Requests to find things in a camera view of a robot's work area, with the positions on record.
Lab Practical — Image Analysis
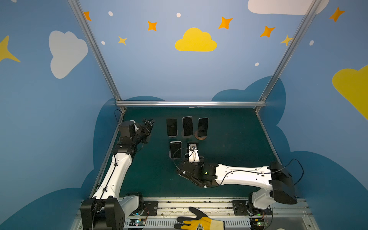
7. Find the green phone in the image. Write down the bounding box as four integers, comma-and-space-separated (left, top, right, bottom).
187, 142, 198, 150

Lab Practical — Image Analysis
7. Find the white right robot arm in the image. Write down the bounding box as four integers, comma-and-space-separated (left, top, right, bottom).
176, 161, 298, 212

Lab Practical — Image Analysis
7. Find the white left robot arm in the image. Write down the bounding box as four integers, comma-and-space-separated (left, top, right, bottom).
80, 119, 154, 230

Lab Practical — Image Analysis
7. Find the black phone back left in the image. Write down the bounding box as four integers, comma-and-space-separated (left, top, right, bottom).
166, 118, 178, 137

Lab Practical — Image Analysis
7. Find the silver phone front left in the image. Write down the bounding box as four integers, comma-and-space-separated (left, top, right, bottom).
169, 141, 182, 160

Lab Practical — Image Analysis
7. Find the pink phone back middle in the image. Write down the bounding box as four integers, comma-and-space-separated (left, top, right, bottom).
182, 116, 193, 137

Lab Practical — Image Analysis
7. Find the yellow black work glove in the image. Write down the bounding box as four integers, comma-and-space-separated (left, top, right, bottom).
173, 207, 225, 230

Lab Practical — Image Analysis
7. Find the right circuit board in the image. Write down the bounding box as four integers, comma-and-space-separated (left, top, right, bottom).
250, 218, 268, 230

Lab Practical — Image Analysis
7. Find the circuit board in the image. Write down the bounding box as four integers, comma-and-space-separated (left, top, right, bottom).
250, 218, 268, 230
128, 218, 146, 227

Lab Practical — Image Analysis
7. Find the left circuit board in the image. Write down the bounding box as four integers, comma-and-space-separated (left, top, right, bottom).
128, 218, 146, 227

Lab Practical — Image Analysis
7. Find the aluminium frame rail back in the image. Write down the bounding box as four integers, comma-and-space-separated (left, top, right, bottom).
116, 100, 266, 107

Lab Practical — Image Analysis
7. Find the wooden ring phone stand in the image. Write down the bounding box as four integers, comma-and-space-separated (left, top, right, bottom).
195, 130, 208, 140

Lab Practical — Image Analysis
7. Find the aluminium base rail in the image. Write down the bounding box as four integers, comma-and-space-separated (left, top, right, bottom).
71, 197, 320, 230

